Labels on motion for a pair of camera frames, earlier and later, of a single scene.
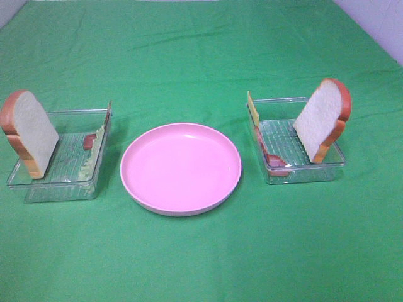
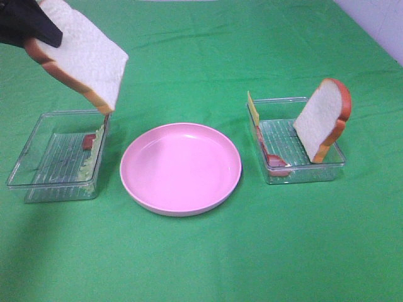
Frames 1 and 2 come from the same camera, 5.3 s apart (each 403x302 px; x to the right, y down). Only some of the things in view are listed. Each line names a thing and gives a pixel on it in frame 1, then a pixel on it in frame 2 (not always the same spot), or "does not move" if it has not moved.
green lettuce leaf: x=86 y=184 does not move
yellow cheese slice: x=250 y=105 does not move
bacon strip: x=276 y=166 does not move
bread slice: x=29 y=126 -> x=87 y=57
